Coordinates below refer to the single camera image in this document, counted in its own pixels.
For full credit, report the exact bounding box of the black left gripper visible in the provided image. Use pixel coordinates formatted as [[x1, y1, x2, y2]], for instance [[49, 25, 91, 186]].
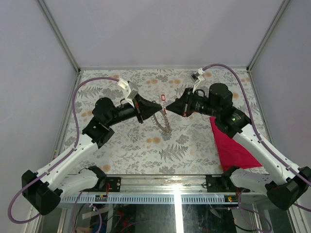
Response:
[[107, 94, 163, 127]]

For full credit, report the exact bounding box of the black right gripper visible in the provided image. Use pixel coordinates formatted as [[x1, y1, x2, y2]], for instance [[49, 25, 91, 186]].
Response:
[[166, 87, 220, 117]]

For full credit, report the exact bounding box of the large silver keyring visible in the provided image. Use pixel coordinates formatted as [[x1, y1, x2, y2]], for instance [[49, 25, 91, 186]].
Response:
[[152, 109, 172, 135]]

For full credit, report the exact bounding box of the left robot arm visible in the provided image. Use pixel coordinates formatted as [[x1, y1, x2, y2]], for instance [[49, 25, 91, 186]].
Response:
[[21, 94, 162, 216]]

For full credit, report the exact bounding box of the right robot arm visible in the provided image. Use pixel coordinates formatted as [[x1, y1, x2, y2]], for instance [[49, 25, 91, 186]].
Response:
[[166, 83, 311, 210]]

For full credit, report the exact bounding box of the floral table mat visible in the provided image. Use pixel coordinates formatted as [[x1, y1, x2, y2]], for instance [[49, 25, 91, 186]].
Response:
[[63, 68, 280, 175]]

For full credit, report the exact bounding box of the red cloth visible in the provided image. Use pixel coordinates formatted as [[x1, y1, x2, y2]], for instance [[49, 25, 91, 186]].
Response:
[[209, 117, 261, 171]]

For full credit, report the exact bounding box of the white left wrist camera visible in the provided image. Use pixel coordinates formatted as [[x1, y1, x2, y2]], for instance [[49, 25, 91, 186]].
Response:
[[118, 78, 138, 107]]

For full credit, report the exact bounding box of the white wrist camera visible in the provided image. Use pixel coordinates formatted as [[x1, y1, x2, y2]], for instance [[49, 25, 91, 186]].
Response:
[[118, 78, 138, 107], [191, 68, 205, 93]]

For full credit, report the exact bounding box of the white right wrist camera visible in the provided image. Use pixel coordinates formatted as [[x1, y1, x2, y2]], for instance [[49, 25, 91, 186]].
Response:
[[191, 68, 205, 93]]

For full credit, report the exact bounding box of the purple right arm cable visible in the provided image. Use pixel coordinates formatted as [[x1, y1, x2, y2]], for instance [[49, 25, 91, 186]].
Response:
[[203, 63, 311, 213]]

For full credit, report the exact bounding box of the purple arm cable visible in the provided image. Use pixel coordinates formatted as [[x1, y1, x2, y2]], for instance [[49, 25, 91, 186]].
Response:
[[7, 76, 121, 224], [203, 63, 311, 213]]

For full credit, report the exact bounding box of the aluminium mounting rail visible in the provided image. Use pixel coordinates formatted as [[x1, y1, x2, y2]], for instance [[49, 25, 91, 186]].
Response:
[[58, 173, 298, 195]]

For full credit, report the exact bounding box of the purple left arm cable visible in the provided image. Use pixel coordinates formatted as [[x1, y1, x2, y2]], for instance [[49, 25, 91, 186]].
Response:
[[7, 76, 121, 224]]

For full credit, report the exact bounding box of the grey slotted cable duct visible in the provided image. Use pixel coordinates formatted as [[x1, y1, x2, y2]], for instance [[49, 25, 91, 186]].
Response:
[[62, 194, 225, 204]]

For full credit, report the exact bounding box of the left aluminium frame post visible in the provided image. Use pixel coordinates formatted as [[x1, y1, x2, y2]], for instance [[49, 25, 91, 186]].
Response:
[[36, 0, 81, 73]]

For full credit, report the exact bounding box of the aluminium frame post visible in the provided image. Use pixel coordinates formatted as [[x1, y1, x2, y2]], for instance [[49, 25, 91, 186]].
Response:
[[36, 0, 81, 73], [246, 0, 292, 71]]

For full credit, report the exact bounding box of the right aluminium frame post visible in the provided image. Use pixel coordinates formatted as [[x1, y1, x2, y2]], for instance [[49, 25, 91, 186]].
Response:
[[246, 0, 292, 71]]

